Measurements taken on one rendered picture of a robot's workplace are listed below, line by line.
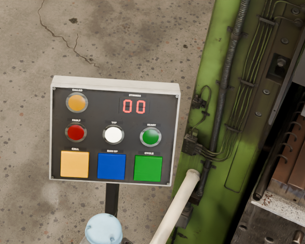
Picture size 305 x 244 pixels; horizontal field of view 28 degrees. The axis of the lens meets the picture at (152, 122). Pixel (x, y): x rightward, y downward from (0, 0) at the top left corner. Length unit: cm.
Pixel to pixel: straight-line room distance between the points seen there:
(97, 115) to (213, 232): 96
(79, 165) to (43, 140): 131
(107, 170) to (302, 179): 55
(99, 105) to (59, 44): 179
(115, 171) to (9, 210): 117
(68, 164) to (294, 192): 64
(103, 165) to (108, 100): 19
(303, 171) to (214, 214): 61
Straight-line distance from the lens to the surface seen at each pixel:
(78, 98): 159
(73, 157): 166
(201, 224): 240
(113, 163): 166
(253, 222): 186
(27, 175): 286
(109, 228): 126
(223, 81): 171
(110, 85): 161
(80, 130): 163
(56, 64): 327
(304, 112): 152
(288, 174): 178
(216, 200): 222
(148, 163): 166
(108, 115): 161
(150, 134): 163
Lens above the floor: 241
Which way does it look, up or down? 52 degrees down
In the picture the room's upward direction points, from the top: 8 degrees clockwise
